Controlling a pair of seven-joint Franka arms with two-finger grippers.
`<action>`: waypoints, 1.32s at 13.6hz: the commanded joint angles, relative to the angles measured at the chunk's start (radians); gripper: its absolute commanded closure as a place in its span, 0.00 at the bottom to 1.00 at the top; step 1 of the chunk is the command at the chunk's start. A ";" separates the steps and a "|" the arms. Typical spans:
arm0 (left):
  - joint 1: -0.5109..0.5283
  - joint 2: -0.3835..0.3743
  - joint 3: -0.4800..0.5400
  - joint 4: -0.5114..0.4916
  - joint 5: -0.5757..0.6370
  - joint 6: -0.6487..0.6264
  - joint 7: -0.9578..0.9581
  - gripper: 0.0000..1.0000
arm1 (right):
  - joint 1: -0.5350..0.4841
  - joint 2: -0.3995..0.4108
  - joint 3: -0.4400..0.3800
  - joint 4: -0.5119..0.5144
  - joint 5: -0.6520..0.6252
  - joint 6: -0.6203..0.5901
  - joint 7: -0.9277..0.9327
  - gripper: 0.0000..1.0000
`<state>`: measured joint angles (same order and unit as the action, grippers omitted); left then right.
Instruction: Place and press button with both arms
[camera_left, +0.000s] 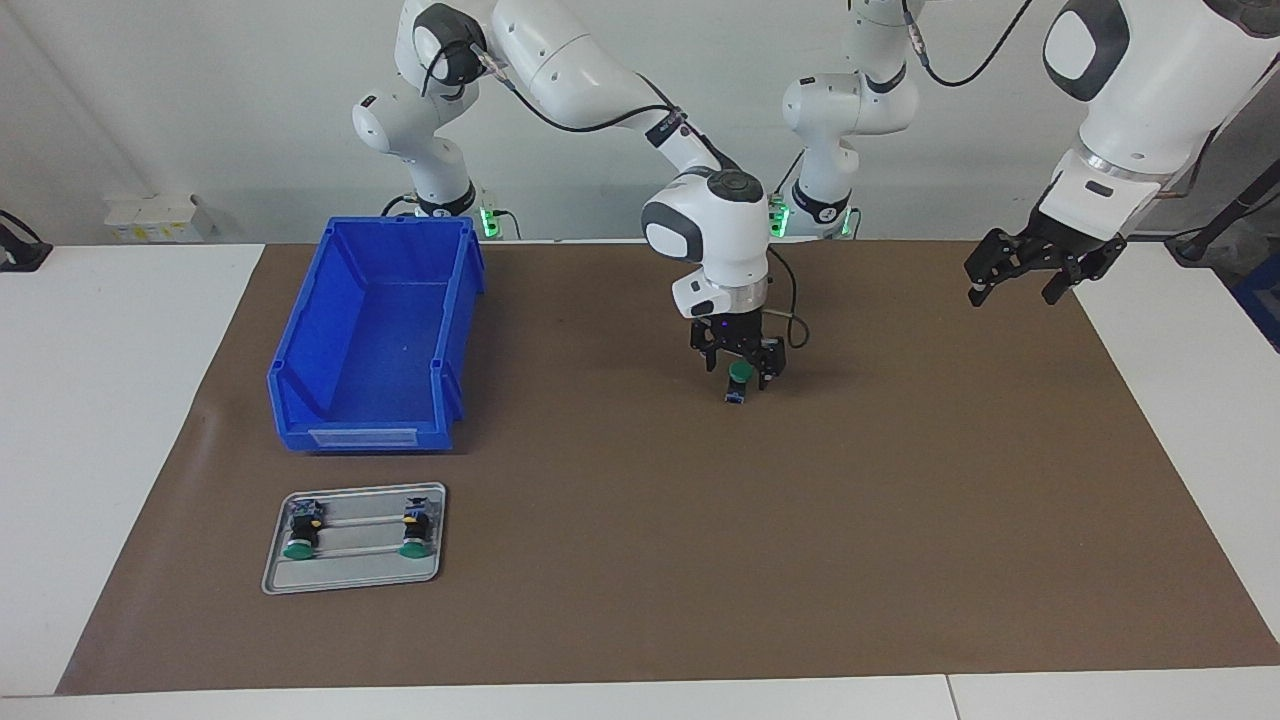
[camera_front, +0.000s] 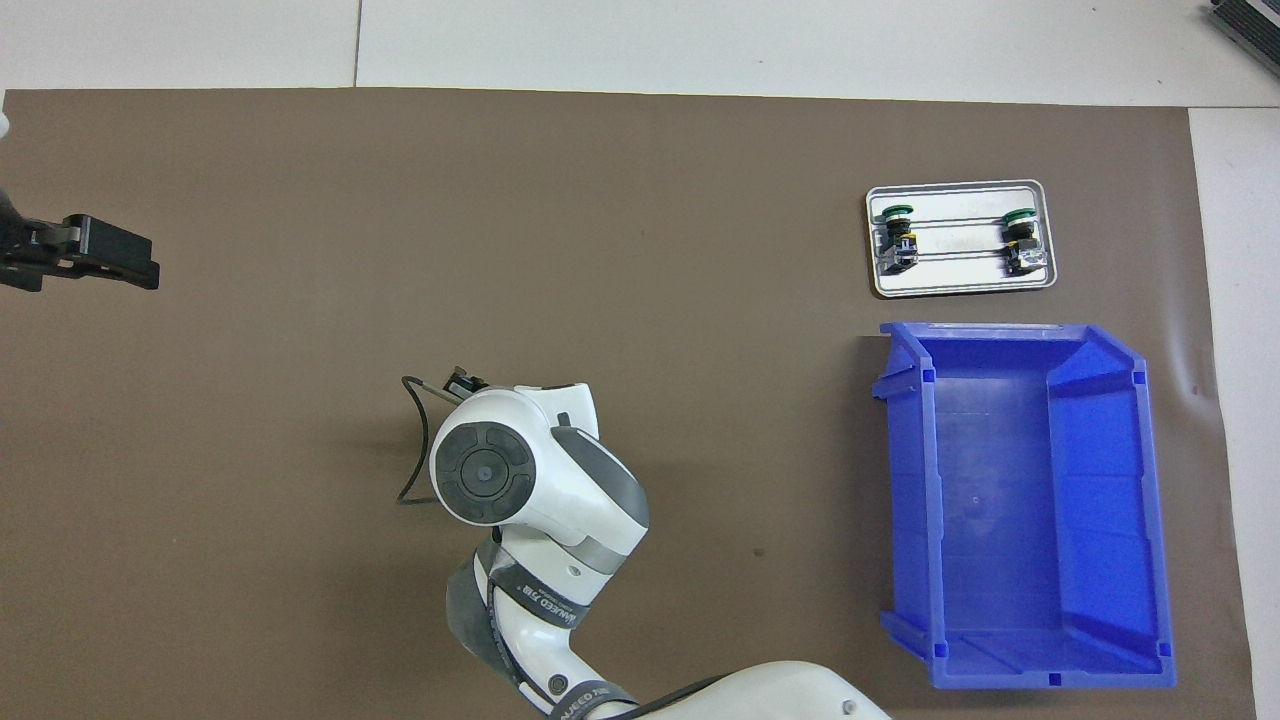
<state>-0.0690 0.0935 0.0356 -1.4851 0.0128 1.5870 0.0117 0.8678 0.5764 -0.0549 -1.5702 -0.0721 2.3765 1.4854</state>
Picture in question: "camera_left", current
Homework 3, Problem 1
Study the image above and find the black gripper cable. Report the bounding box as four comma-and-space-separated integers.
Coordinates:
420, 35, 811, 351
898, 0, 1280, 191

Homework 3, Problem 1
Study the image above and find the blue crate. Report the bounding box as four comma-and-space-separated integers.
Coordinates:
1232, 250, 1280, 353

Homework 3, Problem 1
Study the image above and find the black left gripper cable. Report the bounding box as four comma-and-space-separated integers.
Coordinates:
898, 0, 1280, 191

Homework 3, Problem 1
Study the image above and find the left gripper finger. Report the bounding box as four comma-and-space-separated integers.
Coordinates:
1040, 235, 1129, 306
965, 227, 1043, 307

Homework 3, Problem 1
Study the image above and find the grey metal tray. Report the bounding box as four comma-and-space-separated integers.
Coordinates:
262, 482, 447, 597

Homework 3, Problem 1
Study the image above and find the black clamp mount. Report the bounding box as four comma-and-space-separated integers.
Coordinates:
0, 210, 53, 273

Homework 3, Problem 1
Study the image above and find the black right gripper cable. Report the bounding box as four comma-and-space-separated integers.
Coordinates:
420, 35, 811, 351

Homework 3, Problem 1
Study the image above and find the brown table mat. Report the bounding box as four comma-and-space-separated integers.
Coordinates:
55, 238, 1280, 697

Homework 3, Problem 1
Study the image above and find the blue plastic storage bin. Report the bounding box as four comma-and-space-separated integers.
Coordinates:
266, 216, 488, 456

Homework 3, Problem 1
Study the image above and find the black tripod stand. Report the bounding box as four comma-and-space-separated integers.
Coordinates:
1165, 158, 1280, 266

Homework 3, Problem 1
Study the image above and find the white cardboard box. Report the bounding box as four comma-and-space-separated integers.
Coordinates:
103, 193, 216, 244

